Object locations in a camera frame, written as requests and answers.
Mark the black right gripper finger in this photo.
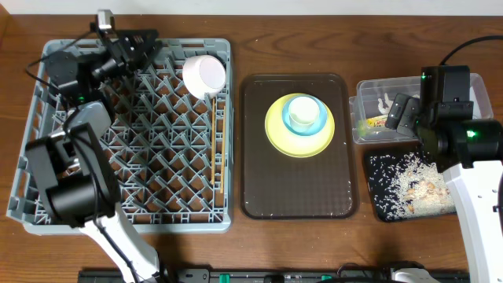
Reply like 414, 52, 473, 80
397, 97, 420, 137
385, 93, 409, 129

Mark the white napkin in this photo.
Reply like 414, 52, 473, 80
377, 93, 393, 115

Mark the green orange snack wrapper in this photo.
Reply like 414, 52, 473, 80
358, 115, 387, 137

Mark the rice pile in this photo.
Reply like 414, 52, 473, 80
371, 152, 457, 220

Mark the white bowl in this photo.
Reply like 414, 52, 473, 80
182, 55, 226, 100

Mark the light blue small plate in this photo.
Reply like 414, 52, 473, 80
281, 94, 328, 136

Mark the white cup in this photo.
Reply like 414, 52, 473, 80
288, 96, 320, 132

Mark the yellow plate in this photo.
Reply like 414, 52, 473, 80
265, 93, 336, 158

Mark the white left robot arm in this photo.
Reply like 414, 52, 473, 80
20, 30, 233, 282

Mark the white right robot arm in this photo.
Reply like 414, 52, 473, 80
388, 94, 502, 282

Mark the black waste tray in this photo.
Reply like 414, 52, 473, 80
362, 145, 459, 223

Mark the grey plastic dishwasher rack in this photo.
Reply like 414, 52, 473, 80
6, 38, 233, 236

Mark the clear plastic bin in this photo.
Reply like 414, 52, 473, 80
349, 73, 494, 145

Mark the dark brown serving tray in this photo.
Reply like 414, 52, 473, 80
237, 74, 358, 220

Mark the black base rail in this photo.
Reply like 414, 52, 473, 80
77, 263, 471, 283

